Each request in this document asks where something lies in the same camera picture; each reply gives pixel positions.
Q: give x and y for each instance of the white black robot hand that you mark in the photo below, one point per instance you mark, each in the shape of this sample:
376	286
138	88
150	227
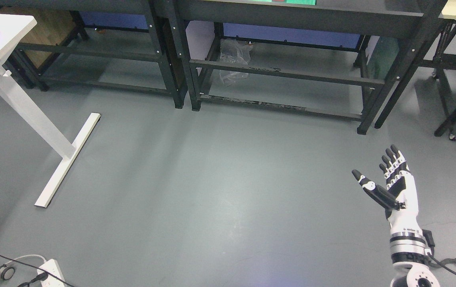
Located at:
398	197

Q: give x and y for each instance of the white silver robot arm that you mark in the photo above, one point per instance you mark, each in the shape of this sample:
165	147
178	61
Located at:
410	256

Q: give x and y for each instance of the black metal right shelf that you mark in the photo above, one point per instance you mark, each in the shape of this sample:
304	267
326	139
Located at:
366	43

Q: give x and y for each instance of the black metal shelf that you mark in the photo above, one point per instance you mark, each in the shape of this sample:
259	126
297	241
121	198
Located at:
366	43
115	44

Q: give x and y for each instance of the green plastic tray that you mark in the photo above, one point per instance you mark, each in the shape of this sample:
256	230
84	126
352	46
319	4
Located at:
295	2

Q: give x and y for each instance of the black metal left shelf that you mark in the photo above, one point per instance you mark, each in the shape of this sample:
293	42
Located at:
115	44

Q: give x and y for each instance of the clear plastic bag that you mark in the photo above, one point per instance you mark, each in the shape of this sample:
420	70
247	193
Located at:
234	52

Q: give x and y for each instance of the white standing desk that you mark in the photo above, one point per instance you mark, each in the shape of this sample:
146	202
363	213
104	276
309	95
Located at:
12	29

